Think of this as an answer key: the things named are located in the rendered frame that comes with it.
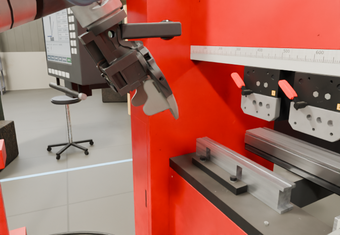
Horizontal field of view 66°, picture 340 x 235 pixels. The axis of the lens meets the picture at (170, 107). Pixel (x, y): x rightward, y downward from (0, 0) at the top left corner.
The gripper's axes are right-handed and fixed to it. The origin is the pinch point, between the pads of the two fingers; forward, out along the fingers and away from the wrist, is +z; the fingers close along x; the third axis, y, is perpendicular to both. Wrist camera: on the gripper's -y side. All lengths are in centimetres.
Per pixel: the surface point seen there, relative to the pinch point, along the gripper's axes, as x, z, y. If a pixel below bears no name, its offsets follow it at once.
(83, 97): -77, 7, 12
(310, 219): 0, 61, -22
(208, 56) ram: -47, 14, -38
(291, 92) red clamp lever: -3.7, 19.9, -32.5
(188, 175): -43, 52, -4
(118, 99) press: -557, 171, -50
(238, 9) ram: -31, 0, -47
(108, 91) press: -565, 143, -42
